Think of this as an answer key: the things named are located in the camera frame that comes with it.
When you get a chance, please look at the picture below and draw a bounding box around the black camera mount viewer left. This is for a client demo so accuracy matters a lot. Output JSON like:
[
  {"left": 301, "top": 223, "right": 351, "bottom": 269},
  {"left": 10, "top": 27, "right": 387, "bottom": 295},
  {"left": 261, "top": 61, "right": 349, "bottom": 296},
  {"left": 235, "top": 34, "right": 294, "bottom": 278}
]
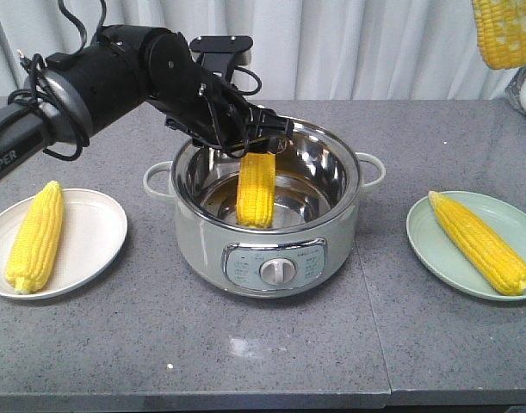
[{"left": 189, "top": 35, "right": 253, "bottom": 83}]

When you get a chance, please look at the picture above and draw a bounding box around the light green round plate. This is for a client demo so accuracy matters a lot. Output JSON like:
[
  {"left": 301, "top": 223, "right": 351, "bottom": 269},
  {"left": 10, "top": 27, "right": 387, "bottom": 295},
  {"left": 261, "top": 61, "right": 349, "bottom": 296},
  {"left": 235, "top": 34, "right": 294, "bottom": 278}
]
[{"left": 406, "top": 191, "right": 526, "bottom": 301}]

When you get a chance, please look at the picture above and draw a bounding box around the black gripper viewer left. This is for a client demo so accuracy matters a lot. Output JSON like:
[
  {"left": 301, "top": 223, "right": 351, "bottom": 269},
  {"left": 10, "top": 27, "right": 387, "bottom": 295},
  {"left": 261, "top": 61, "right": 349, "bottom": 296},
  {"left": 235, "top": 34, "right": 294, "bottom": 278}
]
[{"left": 145, "top": 32, "right": 294, "bottom": 157}]

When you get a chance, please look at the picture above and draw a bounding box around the grey pleated curtain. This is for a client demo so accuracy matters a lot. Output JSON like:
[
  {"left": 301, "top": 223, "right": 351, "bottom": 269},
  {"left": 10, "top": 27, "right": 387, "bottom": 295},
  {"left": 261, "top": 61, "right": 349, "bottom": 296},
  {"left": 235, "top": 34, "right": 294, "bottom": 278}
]
[{"left": 0, "top": 0, "right": 526, "bottom": 101}]

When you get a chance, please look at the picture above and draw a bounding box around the grey-green electric cooking pot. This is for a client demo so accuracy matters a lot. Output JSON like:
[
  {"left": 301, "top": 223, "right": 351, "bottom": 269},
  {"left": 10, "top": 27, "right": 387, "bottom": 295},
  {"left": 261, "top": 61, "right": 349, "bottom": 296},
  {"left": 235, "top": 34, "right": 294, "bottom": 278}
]
[{"left": 144, "top": 120, "right": 386, "bottom": 299}]

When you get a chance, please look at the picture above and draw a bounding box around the white round plate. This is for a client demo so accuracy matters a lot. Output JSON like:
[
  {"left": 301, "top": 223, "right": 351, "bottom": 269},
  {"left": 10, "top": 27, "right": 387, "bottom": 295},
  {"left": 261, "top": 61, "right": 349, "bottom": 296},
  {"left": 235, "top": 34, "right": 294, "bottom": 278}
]
[{"left": 0, "top": 188, "right": 127, "bottom": 300}]

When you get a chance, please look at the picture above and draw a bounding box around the yellow corn cob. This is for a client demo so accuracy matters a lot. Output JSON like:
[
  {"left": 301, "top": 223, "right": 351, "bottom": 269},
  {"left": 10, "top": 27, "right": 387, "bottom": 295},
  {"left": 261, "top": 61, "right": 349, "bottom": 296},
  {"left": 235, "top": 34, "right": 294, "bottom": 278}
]
[
  {"left": 236, "top": 152, "right": 275, "bottom": 228},
  {"left": 428, "top": 191, "right": 526, "bottom": 296},
  {"left": 5, "top": 181, "right": 65, "bottom": 294}
]

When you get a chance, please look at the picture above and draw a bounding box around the speckled orange-yellow corn cob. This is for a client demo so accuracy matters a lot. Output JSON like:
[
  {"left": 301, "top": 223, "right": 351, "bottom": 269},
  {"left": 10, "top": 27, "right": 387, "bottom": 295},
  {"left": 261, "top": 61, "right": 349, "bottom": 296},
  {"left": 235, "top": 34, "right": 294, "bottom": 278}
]
[{"left": 472, "top": 0, "right": 526, "bottom": 70}]

